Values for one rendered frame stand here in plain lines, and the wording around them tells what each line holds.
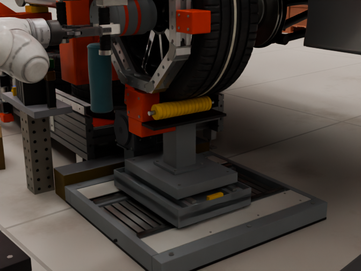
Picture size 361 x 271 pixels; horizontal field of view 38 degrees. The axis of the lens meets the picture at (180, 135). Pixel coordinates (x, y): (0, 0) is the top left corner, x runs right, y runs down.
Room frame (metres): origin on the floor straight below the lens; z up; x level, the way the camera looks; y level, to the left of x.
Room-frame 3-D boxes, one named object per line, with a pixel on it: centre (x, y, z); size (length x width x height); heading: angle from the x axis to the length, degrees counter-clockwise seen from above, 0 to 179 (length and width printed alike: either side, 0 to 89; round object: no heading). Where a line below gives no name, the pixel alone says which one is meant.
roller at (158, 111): (1.93, -0.01, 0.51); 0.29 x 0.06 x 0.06; 125
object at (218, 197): (2.06, 0.00, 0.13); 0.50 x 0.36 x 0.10; 35
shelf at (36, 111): (2.32, 0.66, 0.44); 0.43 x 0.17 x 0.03; 35
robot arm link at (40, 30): (1.57, 0.42, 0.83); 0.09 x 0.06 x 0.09; 35
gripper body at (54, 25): (1.61, 0.36, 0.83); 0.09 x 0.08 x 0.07; 125
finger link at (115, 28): (1.68, 0.22, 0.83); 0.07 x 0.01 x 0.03; 125
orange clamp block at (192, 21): (1.71, -0.04, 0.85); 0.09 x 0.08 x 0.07; 35
